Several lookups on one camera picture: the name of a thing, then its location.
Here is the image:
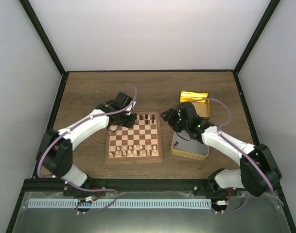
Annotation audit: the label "black aluminium front rail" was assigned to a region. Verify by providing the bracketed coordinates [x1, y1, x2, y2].
[23, 178, 279, 195]

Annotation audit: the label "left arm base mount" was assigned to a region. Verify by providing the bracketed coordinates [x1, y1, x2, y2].
[63, 178, 106, 197]

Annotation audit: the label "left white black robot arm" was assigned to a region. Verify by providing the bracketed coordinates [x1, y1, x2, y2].
[36, 92, 136, 196]

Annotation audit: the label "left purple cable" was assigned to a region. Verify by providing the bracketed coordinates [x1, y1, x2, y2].
[37, 86, 138, 190]

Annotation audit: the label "gold tin lid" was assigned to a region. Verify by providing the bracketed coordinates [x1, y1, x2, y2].
[179, 91, 210, 118]

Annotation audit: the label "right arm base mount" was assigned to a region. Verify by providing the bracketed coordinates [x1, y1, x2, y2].
[192, 179, 236, 197]

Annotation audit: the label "gold tin box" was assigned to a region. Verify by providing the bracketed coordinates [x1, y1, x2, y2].
[171, 131, 209, 160]

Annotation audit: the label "wooden chess board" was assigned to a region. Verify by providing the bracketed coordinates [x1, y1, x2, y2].
[104, 112, 163, 164]

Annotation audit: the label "light blue slotted cable duct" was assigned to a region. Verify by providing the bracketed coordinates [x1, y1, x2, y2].
[27, 199, 211, 209]

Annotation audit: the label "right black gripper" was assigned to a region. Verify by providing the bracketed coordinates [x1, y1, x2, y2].
[161, 109, 189, 133]

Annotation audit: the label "row of white chess pieces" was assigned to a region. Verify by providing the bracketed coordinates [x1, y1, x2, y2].
[107, 145, 161, 158]

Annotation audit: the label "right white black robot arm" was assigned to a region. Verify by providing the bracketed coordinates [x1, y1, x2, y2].
[161, 101, 282, 197]

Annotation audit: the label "black enclosure frame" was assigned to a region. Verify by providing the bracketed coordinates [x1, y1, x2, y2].
[6, 0, 296, 233]

